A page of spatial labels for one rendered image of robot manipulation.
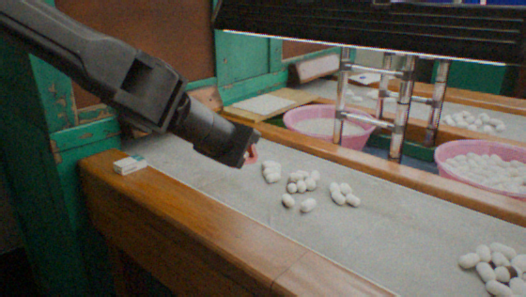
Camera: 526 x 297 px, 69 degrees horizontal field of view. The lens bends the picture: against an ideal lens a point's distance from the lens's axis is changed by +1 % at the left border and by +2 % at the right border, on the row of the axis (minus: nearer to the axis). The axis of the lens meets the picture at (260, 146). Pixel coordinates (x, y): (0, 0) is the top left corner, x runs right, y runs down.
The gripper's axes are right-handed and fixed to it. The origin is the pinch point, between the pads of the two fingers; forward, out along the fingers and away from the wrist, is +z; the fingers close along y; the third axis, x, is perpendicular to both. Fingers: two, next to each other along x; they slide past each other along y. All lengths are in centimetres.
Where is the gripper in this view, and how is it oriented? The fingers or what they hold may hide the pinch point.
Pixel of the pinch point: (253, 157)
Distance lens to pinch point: 65.3
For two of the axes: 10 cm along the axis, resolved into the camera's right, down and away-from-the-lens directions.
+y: -7.4, -2.7, 6.1
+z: 5.2, 3.4, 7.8
